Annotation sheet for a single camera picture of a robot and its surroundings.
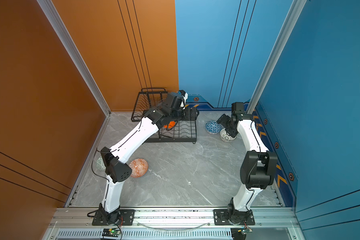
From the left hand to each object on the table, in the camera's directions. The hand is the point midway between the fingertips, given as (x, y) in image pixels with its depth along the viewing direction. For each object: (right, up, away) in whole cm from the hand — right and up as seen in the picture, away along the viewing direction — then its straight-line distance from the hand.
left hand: (194, 111), depth 78 cm
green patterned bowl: (-56, -31, +11) cm, 65 cm away
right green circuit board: (+24, -57, -9) cm, 62 cm away
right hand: (+17, -8, +12) cm, 23 cm away
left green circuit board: (-40, -59, -8) cm, 72 cm away
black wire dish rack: (-5, -12, +29) cm, 32 cm away
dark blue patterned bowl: (+16, -9, +30) cm, 35 cm away
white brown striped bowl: (+24, -16, +24) cm, 38 cm away
